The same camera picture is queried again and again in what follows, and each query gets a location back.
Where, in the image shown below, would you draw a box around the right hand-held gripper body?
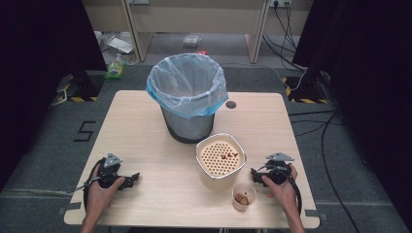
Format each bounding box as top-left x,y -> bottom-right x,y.
257,151 -> 295,186

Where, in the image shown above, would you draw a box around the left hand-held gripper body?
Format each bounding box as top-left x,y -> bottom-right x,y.
96,152 -> 126,189

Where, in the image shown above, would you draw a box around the person's right hand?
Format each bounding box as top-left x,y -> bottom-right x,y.
260,163 -> 301,214

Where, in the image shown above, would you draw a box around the person's left hand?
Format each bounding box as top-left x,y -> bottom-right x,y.
86,176 -> 126,216

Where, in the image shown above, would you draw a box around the brown scraps in cup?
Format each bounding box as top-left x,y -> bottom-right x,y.
234,192 -> 251,206

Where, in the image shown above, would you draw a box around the small clear plastic cup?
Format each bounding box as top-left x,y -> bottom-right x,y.
231,183 -> 258,213

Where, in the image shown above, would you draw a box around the beige container with strainer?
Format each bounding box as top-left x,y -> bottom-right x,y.
194,132 -> 248,191

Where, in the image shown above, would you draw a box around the grey trash bin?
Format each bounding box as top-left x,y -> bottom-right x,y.
160,105 -> 216,145

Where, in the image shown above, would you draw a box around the black stand base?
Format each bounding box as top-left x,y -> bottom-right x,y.
56,69 -> 105,103
281,71 -> 329,105

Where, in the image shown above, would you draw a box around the blue plastic bin liner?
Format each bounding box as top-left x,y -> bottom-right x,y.
146,52 -> 229,120

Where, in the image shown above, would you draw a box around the green packet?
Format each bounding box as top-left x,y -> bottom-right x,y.
103,52 -> 126,81

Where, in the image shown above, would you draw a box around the dark curtain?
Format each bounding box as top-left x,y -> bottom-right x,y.
292,0 -> 412,231
0,0 -> 109,192

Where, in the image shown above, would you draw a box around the white paper sheet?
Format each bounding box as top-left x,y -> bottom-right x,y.
106,35 -> 135,55

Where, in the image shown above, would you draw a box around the clear plastic packet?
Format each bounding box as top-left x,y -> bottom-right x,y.
182,34 -> 202,50

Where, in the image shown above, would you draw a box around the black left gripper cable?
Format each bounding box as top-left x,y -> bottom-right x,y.
83,157 -> 107,212

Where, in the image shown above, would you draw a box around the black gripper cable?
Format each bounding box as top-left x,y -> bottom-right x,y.
281,171 -> 303,216
83,157 -> 107,212

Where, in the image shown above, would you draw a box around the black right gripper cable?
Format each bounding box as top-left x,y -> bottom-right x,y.
281,171 -> 303,216

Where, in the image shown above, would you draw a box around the braided grey cable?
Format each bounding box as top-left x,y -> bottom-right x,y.
65,180 -> 98,195

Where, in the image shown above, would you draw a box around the black floor cables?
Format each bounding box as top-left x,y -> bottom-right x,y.
261,1 -> 363,233

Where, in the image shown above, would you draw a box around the white wall socket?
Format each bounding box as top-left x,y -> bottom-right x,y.
268,0 -> 293,9

